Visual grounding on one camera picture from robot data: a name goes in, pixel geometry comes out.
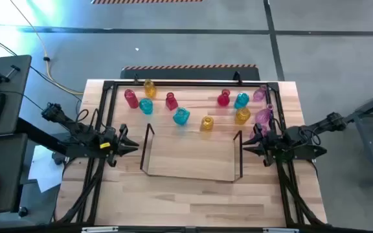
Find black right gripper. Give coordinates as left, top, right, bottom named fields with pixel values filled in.
left=242, top=129, right=291, bottom=158

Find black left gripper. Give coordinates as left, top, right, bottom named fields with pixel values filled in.
left=98, top=125, right=139, bottom=158

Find purple slender-necked glass vase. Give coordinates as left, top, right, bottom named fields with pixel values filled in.
left=254, top=103, right=275, bottom=126

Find cyan crest-embossed glass flask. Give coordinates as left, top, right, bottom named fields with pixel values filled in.
left=139, top=98, right=154, bottom=116

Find tall red ribbed glass bottle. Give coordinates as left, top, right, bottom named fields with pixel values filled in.
left=124, top=89, right=140, bottom=109

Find purple dimpled glass vase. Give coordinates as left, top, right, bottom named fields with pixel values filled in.
left=253, top=84, right=268, bottom=103

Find yellow ribbed glass jar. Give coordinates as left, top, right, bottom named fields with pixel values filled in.
left=200, top=115, right=215, bottom=132

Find red bulbous glass vase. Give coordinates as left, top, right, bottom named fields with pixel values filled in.
left=216, top=89, right=231, bottom=107

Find tall yellow glass vase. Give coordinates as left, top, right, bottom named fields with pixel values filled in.
left=143, top=78, right=157, bottom=99

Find small red square glass bottle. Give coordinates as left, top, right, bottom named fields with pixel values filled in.
left=164, top=91, right=179, bottom=111

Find yellow textured glass vase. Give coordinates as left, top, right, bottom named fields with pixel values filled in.
left=234, top=106, right=252, bottom=126

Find small cyan glass bottle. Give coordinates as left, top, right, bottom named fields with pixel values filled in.
left=233, top=92, right=251, bottom=110

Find cyan diamond-textured glass vase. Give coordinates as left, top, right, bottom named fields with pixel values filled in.
left=172, top=107, right=191, bottom=127

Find white paper sheets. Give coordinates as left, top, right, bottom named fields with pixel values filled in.
left=27, top=144, right=65, bottom=194

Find black desk support beam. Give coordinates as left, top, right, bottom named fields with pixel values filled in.
left=14, top=116, right=69, bottom=157

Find black striped-edge floor mat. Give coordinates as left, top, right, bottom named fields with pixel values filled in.
left=120, top=63, right=261, bottom=82

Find dark grey desk panel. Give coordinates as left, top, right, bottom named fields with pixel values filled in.
left=0, top=133, right=29, bottom=216

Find grey desk top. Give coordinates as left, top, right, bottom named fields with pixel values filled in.
left=0, top=54, right=33, bottom=139

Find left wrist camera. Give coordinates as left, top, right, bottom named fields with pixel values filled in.
left=106, top=151, right=119, bottom=168

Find black metal table frame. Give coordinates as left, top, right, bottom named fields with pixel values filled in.
left=53, top=79, right=328, bottom=229

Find silver bracket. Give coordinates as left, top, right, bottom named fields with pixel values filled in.
left=262, top=227, right=300, bottom=233
left=81, top=226, right=119, bottom=233

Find yellow cable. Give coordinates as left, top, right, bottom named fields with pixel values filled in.
left=9, top=0, right=84, bottom=96

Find black floor cable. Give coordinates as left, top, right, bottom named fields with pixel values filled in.
left=0, top=40, right=84, bottom=98

